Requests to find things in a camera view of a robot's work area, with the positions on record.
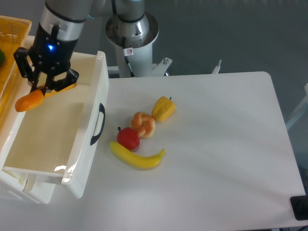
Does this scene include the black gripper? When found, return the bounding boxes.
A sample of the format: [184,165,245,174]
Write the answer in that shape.
[13,30,79,94]

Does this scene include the long orange bread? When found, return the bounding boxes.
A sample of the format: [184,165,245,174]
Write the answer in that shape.
[15,83,77,112]

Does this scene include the white drawer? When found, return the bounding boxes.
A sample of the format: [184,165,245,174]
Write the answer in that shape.
[4,51,109,198]

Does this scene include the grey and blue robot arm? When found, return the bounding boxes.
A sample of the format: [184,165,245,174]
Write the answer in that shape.
[13,0,145,94]

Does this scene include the white drawer cabinet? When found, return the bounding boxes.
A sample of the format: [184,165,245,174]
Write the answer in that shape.
[0,36,57,205]

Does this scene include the knotted bread roll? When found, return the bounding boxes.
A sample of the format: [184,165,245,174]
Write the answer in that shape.
[130,112,155,139]

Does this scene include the green vegetable in basket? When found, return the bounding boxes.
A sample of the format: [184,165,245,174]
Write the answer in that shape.
[0,50,5,66]

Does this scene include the yellow woven basket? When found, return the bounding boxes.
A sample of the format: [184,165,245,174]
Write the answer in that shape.
[0,15,32,111]

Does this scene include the red bell pepper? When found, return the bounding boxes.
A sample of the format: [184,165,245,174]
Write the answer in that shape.
[116,127,140,150]

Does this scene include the yellow bell pepper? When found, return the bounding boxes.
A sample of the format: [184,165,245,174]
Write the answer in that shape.
[152,96,176,122]

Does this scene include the yellow banana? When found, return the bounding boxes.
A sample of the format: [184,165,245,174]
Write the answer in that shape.
[109,141,166,170]

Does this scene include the black device at table edge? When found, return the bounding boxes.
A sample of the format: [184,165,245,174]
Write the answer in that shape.
[290,195,308,220]

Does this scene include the black drawer handle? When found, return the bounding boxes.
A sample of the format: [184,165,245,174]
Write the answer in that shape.
[90,103,106,145]

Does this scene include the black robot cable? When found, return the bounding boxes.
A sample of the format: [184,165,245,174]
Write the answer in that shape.
[122,36,137,78]

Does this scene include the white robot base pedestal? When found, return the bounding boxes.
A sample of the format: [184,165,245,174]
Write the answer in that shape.
[106,12,172,78]

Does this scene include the white frame at right edge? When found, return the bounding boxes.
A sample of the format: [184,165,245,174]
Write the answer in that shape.
[285,84,308,130]

